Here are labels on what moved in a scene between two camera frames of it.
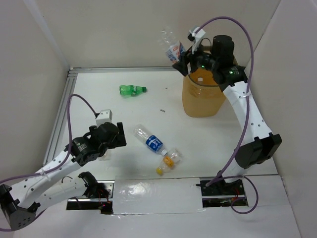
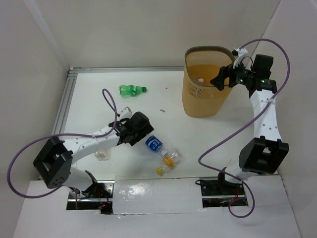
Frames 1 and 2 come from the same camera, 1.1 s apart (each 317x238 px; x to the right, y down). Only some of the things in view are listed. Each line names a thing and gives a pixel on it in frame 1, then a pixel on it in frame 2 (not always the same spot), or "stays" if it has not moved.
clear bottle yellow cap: [169, 161] stays
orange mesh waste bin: [202, 94] stays
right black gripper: [182, 65] to [226, 72]
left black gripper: [120, 135] to [133, 140]
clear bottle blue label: [151, 141] stays
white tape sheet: [161, 195] stays
